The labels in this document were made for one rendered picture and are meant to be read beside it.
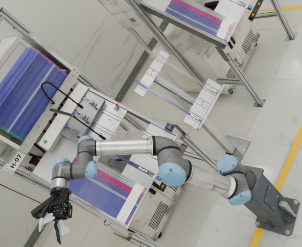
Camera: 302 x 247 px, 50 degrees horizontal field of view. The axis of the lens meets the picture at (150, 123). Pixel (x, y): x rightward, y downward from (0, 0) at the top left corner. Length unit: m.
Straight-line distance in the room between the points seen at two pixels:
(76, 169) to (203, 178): 0.58
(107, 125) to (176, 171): 0.89
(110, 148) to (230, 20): 1.46
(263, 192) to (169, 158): 0.74
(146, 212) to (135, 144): 1.14
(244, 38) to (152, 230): 1.89
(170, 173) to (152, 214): 1.24
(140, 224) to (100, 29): 2.40
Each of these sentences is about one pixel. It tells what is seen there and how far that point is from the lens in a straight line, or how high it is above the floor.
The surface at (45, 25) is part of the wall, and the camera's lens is 3.75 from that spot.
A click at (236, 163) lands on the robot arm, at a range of 1.75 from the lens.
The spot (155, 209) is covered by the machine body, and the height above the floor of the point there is 0.24.
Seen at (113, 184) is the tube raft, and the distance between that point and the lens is 2.08.
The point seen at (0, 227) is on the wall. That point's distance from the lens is 3.93.
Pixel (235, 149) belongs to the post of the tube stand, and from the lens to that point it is 2.76.
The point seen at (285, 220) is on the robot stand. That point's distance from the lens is 2.33.
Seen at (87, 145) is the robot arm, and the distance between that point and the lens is 1.52.
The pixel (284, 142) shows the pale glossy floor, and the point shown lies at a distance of 2.64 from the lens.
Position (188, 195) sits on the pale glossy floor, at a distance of 2.80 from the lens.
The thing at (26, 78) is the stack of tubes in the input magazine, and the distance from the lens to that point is 2.04.
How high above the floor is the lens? 2.16
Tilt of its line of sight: 37 degrees down
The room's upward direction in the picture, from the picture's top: 49 degrees counter-clockwise
